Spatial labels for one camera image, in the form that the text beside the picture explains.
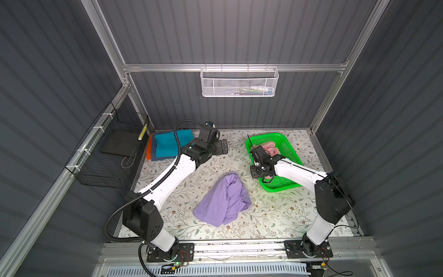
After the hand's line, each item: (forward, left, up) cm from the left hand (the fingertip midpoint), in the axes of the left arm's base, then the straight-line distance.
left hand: (218, 143), depth 82 cm
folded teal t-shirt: (+18, +32, -18) cm, 41 cm away
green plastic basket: (-10, -32, -24) cm, 41 cm away
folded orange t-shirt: (+18, +43, -21) cm, 51 cm away
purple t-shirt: (-20, -3, -18) cm, 27 cm away
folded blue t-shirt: (+14, +38, -17) cm, 44 cm away
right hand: (-6, -21, -18) cm, 28 cm away
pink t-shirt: (+11, -32, -17) cm, 37 cm away
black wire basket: (-7, +47, +3) cm, 47 cm away
